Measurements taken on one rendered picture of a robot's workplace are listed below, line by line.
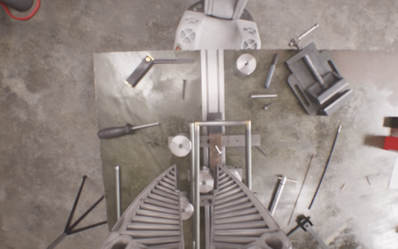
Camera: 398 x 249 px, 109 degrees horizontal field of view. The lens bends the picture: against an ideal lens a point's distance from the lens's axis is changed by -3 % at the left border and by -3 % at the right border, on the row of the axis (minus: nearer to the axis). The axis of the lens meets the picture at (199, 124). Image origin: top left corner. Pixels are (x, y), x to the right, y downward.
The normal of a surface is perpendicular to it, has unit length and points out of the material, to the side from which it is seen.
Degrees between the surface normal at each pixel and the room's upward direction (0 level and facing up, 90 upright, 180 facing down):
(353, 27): 0
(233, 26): 29
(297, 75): 0
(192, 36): 0
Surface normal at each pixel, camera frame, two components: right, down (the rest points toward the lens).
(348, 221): 0.02, 0.08
